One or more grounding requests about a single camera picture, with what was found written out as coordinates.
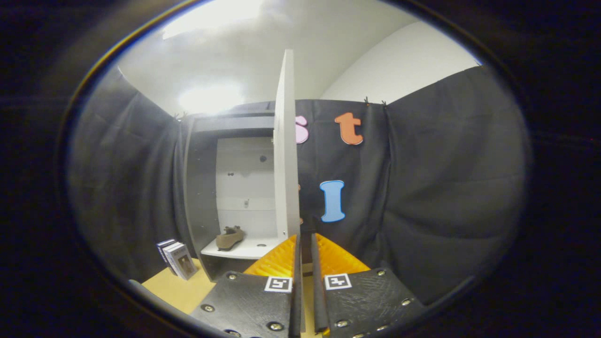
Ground white illustrated book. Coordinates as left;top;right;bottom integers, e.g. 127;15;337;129
164;243;199;281

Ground dark grey shoe cabinet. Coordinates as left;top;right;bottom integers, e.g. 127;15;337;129
181;101;301;282

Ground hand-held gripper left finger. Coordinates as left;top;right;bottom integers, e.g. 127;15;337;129
190;234;303;338

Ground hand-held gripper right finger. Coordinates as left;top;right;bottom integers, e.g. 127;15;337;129
310;232;428;338

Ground white shoe cabinet door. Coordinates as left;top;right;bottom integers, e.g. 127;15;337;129
273;49;301;240

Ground brown fuzzy shoe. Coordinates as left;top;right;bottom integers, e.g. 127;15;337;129
215;226;246;251

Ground black backdrop cloth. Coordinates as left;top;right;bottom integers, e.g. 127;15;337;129
68;63;531;306

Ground dark blue book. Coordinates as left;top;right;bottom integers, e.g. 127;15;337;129
156;238;177;275

